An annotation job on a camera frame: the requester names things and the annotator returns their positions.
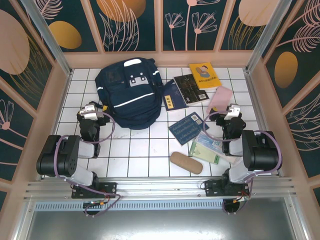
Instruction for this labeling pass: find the aluminium mounting rail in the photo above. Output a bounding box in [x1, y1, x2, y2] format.
[23, 176, 298, 201]

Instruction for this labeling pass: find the dark floral wall panel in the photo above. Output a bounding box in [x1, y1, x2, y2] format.
[0, 0, 55, 111]
[219, 0, 275, 51]
[0, 87, 35, 182]
[284, 88, 320, 179]
[41, 0, 100, 53]
[162, 0, 227, 52]
[89, 0, 157, 53]
[263, 0, 320, 108]

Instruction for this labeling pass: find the yellow picture book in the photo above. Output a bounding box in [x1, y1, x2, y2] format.
[188, 61, 223, 91]

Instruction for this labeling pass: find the black paperback book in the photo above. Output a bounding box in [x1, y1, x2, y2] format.
[173, 73, 210, 106]

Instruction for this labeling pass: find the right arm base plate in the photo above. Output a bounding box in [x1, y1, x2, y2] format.
[204, 179, 251, 198]

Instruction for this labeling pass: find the pink pencil case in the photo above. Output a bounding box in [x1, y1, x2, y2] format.
[206, 86, 233, 116]

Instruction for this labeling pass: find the navy blue backpack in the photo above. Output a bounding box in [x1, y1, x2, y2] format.
[88, 57, 166, 130]

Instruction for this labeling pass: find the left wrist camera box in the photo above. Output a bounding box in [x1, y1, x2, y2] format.
[79, 104, 98, 120]

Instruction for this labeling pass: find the clear plastic supplies pouch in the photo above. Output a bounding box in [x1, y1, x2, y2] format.
[194, 131, 242, 165]

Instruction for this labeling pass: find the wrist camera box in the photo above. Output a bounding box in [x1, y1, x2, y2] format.
[223, 103, 242, 121]
[79, 104, 98, 120]

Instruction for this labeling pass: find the blue notebook with white writing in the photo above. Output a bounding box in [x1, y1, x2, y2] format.
[167, 111, 210, 146]

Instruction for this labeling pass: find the grey metal sheet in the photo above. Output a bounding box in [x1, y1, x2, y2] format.
[14, 209, 308, 240]

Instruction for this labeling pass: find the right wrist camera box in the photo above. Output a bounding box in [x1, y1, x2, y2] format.
[223, 103, 242, 121]

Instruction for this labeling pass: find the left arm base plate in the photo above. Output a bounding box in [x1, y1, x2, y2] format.
[71, 181, 118, 200]

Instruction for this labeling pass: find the aluminium corner post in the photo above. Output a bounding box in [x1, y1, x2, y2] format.
[19, 0, 74, 76]
[246, 0, 293, 73]

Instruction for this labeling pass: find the slotted grey cable duct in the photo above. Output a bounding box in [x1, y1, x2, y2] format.
[33, 201, 226, 213]

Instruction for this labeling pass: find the brown oval case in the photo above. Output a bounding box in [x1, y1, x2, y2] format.
[169, 151, 203, 175]

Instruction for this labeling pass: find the navy book with yellow label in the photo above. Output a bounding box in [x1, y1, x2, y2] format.
[162, 79, 189, 113]

